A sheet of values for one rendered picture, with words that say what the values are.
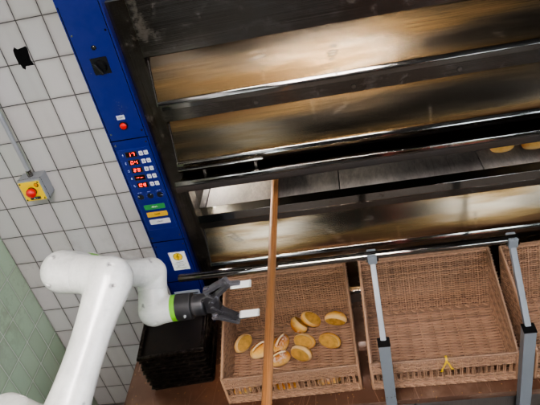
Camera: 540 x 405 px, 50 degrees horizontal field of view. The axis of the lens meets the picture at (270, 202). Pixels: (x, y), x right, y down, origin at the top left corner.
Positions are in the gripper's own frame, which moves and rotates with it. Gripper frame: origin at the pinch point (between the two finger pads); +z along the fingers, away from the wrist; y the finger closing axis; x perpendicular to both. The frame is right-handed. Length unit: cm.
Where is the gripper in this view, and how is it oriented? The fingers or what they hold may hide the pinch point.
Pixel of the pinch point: (251, 298)
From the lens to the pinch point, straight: 198.7
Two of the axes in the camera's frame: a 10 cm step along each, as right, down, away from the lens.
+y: 2.0, 8.1, 5.5
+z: 9.8, -1.4, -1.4
